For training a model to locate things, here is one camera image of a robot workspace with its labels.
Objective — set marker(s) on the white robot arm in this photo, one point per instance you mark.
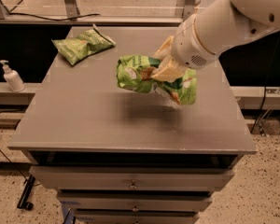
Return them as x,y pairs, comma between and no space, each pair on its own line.
203,36

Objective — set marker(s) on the white pump lotion bottle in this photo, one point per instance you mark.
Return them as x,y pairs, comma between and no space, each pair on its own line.
12,77

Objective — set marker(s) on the green rice chip bag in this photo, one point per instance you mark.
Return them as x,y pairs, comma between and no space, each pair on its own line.
134,74

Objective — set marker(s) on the green jalapeno chip bag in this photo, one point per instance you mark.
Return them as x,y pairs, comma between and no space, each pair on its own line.
84,45

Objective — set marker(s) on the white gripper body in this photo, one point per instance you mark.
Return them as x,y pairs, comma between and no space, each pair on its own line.
189,46

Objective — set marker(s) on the black stand foot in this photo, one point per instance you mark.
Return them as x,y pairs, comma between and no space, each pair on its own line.
23,202

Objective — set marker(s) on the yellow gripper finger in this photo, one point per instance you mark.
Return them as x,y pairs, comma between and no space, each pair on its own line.
169,70
164,49

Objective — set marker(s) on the grey drawer cabinet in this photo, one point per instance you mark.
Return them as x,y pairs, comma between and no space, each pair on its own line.
121,157

